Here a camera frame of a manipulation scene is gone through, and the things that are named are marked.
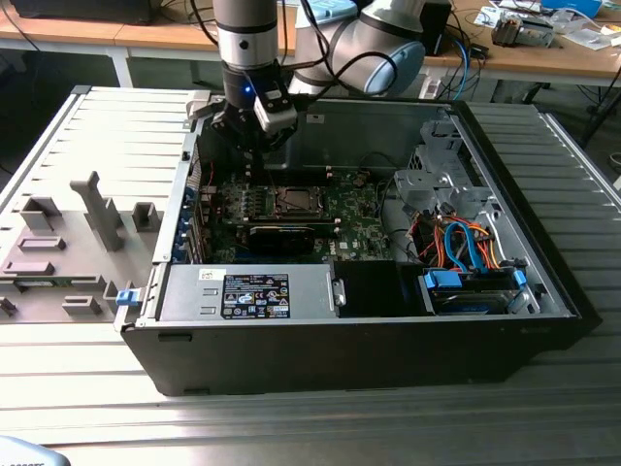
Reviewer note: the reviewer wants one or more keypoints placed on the grey rounded device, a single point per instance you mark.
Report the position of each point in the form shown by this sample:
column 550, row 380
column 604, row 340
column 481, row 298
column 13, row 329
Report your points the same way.
column 24, row 454

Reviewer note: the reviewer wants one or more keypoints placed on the blue case latch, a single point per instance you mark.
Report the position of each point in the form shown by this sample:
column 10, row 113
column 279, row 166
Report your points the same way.
column 127, row 297

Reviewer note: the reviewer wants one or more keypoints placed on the silver power supply black label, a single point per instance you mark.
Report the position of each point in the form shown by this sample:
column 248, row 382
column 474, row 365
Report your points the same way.
column 189, row 291

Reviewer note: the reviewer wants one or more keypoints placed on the green motherboard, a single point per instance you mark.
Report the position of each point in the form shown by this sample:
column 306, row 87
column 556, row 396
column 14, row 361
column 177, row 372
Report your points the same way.
column 359, row 228

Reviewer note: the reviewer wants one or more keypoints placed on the wooden desk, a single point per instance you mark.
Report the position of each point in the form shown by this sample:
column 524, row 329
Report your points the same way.
column 145, row 36

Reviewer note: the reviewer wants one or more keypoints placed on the silver metal drive cage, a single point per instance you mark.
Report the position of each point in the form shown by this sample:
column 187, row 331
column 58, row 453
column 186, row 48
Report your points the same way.
column 422, row 184

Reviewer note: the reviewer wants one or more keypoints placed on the green RAM stick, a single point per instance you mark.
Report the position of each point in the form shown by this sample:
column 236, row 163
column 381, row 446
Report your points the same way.
column 291, row 224

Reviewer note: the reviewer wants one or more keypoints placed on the cpu socket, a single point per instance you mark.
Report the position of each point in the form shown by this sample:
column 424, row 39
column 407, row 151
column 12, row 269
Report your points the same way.
column 291, row 212

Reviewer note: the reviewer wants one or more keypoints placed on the black pc case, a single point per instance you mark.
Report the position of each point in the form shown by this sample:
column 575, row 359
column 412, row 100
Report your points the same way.
column 339, row 359

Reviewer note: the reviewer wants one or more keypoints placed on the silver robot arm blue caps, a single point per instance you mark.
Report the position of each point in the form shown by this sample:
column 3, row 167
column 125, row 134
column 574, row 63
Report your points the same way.
column 339, row 43

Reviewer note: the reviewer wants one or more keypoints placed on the black device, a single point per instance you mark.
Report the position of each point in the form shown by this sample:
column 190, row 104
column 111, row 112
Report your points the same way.
column 82, row 9

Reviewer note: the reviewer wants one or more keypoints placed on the thin metal locking lever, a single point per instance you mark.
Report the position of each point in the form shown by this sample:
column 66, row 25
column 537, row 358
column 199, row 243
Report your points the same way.
column 274, row 187

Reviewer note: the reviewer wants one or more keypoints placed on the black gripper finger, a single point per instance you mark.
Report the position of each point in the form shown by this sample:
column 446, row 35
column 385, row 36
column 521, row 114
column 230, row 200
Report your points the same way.
column 228, row 123
column 281, row 138

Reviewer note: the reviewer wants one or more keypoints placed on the round coin battery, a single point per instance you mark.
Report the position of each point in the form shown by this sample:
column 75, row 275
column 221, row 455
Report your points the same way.
column 359, row 180

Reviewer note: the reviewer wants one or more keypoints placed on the hard disk in blue carrier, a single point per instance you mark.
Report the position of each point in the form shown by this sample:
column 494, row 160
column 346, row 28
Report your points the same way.
column 461, row 303

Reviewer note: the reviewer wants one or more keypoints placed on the black box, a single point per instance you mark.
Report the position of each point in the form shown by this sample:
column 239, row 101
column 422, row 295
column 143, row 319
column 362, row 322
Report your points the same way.
column 436, row 29

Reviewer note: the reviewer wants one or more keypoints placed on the black graphics card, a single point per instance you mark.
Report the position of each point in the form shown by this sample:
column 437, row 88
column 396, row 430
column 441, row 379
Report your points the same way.
column 281, row 240

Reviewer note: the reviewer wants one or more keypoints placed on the white camera with black bracket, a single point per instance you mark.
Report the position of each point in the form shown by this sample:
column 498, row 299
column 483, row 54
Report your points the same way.
column 276, row 114

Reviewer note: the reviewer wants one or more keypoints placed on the grey optical drive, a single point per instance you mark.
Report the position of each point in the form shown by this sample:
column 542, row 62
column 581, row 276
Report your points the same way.
column 536, row 31

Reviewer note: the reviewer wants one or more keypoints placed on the blue box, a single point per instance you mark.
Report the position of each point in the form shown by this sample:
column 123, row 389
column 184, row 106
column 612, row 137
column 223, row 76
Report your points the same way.
column 572, row 6

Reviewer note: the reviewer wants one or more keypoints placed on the clear plastic bag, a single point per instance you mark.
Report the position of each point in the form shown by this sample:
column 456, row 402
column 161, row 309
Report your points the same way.
column 589, row 39

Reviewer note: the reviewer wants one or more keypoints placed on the copper fin cpu cooler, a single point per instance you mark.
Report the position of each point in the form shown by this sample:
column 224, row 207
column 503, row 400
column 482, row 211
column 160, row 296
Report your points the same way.
column 505, row 30

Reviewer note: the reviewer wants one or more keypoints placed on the grey parts rack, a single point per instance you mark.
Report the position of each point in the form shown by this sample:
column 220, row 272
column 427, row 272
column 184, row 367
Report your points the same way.
column 73, row 252

